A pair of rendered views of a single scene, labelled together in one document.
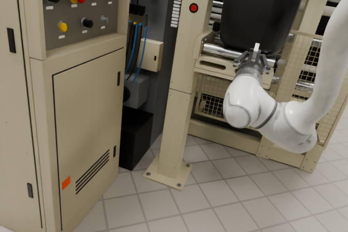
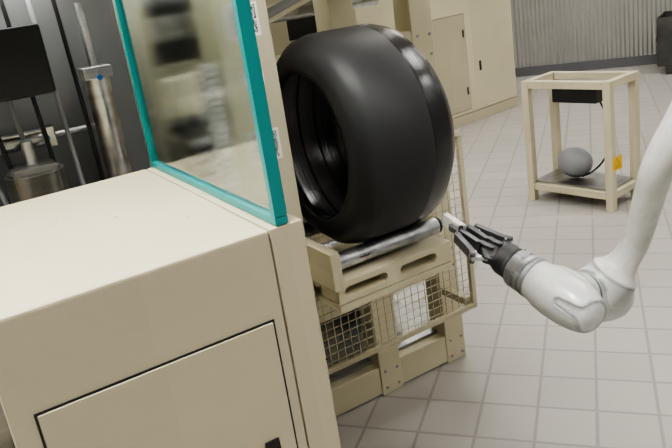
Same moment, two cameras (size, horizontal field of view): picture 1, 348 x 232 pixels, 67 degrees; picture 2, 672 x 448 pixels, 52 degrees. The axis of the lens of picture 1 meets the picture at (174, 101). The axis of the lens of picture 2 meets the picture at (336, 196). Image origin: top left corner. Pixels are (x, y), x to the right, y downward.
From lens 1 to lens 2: 1.05 m
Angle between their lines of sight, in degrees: 42
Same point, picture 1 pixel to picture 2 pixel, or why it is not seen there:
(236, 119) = (595, 320)
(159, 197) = not seen: outside the picture
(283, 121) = (615, 288)
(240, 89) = (567, 283)
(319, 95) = (645, 237)
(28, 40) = (310, 434)
